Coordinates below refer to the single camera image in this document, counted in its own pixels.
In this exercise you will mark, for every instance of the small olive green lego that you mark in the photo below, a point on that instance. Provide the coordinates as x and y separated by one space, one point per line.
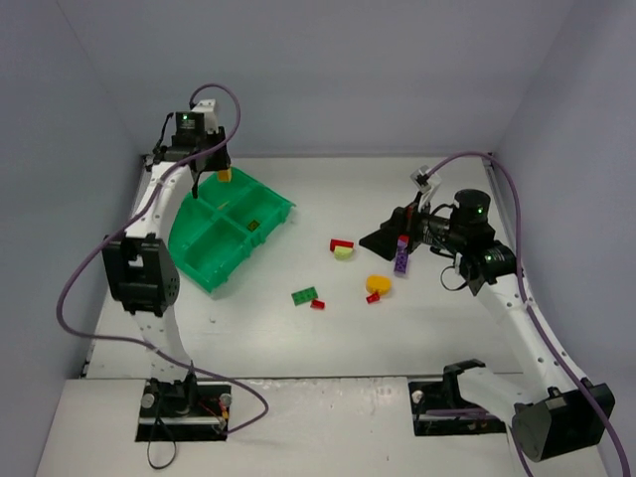
253 225

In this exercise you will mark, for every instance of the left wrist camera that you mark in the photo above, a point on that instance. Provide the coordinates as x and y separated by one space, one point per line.
208 109

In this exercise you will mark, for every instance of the green compartment tray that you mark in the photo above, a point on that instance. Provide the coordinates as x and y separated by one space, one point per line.
209 238

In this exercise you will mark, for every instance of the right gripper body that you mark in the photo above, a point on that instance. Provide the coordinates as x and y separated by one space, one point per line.
406 225

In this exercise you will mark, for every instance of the yellow rectangular lego brick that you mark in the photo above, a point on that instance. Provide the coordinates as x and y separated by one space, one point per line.
225 176

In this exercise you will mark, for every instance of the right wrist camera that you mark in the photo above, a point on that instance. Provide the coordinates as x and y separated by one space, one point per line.
425 181

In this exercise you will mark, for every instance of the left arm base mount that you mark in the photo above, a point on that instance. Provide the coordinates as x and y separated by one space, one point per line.
202 418

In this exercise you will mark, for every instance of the green lego brick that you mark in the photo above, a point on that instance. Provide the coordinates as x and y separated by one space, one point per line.
303 296

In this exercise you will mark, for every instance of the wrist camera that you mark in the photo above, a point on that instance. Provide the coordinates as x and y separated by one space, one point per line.
208 109
425 181

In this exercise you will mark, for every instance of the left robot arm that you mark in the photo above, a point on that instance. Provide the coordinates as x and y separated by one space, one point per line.
140 272

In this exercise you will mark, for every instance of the lime half round lego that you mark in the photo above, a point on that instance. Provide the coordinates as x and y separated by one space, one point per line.
343 252

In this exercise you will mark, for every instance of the yellow oval lego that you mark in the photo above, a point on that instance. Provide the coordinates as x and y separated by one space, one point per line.
378 284

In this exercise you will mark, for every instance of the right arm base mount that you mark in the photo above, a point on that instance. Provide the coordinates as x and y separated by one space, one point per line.
434 416

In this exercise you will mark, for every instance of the red lego brick centre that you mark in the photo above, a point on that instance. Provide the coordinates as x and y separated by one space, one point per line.
334 243

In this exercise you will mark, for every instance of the purple rectangular lego brick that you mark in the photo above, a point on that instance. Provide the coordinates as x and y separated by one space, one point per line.
401 262

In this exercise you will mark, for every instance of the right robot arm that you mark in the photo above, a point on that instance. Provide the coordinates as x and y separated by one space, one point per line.
560 410

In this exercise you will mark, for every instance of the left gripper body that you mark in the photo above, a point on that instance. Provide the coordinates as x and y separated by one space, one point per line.
210 162

